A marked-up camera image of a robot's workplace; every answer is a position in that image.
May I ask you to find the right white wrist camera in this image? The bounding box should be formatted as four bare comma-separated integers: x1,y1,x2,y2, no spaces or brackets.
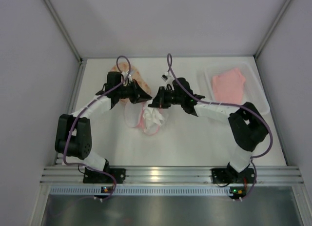
161,72,172,84

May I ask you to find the slotted grey cable duct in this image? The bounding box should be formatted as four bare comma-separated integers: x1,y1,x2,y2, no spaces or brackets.
50,186,244,196

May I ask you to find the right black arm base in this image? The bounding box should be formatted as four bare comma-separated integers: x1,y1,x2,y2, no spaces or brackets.
211,164,255,185

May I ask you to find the aluminium front rail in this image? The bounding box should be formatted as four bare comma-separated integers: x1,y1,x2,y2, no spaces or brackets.
39,165,304,186

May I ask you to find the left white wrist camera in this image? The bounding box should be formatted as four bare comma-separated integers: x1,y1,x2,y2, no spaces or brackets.
122,68,135,81

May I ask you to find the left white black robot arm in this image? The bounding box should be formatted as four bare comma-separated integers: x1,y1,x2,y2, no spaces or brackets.
55,72,152,175

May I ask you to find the clear plastic bin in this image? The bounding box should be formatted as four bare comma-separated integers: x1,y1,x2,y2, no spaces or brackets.
197,61,270,116

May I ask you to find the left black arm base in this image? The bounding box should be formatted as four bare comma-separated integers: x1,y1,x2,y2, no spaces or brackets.
82,168,126,184

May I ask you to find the floral orange bra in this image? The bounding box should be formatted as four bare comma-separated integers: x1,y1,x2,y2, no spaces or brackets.
110,62,152,95

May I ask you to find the white mesh laundry bag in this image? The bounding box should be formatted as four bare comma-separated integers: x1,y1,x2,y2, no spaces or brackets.
124,100,169,136

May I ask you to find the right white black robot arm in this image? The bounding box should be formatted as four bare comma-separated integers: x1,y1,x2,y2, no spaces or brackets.
148,78,271,173

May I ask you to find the pink cloth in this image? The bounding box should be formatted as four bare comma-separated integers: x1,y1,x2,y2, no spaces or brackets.
212,67,246,104

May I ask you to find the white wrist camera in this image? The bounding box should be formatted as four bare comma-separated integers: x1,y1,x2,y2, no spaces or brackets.
161,72,172,84
122,68,135,81

